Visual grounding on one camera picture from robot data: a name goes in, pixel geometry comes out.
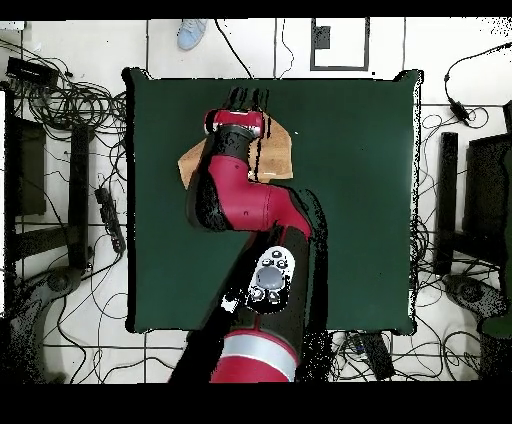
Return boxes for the orange terry towel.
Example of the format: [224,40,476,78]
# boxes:
[177,111,294,190]

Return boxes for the black upright stand bar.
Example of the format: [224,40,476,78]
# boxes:
[66,123,92,270]
[434,131,460,276]

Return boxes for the black power brick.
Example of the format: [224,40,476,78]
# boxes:
[5,56,61,88]

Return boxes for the tangled black cables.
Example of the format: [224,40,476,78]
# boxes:
[0,39,129,139]
[410,107,491,293]

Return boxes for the black power strip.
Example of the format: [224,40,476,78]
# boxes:
[94,186,128,254]
[351,330,398,381]

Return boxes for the black stand frame panel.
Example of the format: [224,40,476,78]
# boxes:
[462,133,512,266]
[2,90,48,263]

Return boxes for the dark green table cloth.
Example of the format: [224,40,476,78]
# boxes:
[121,66,425,336]

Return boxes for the grey square floor frame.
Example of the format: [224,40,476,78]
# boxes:
[309,17,371,72]

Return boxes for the thin black floor cable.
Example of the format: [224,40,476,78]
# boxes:
[278,18,296,80]

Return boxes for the dark grey wheeled base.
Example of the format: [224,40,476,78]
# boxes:
[7,264,86,384]
[442,273,512,321]

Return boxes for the person's left foot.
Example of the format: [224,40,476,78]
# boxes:
[176,18,210,52]

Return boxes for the black adapter with cable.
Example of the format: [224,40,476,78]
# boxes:
[443,40,512,126]

